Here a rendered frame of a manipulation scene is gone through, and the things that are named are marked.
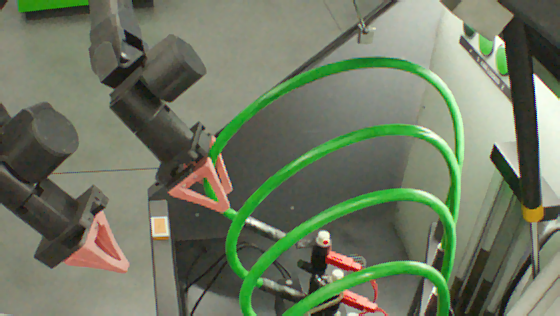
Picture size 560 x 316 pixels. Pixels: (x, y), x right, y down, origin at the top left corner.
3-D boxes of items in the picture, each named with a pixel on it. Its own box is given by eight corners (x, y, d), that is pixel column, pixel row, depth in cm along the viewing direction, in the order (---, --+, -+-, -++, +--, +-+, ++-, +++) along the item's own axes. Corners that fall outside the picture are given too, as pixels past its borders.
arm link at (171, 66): (132, 75, 89) (90, 53, 82) (190, 24, 86) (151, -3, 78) (156, 139, 83) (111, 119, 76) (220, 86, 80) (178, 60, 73)
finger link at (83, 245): (133, 281, 71) (70, 235, 67) (97, 304, 74) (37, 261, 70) (144, 241, 76) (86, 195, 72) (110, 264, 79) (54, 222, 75)
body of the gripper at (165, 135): (209, 129, 87) (173, 90, 85) (200, 160, 78) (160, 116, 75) (175, 157, 89) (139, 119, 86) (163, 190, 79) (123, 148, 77)
